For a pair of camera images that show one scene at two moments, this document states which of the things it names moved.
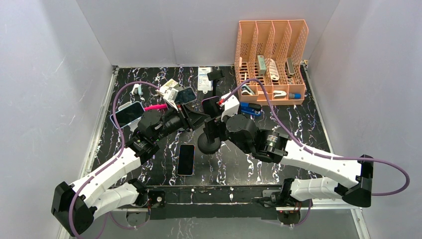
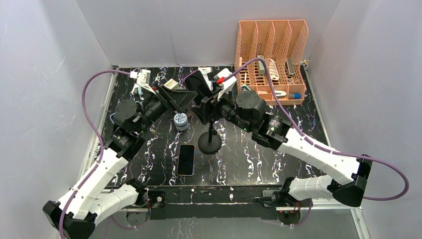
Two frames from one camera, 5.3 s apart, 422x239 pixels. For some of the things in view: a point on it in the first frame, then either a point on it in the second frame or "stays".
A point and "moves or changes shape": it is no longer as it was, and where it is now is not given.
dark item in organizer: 289,67 stays
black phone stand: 207,147 stays
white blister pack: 204,83 stays
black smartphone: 210,107 moves or changes shape
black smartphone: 186,160 stays
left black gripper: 192,119 -> 176,98
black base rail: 213,202 stays
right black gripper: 212,125 -> 208,104
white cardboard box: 170,83 stays
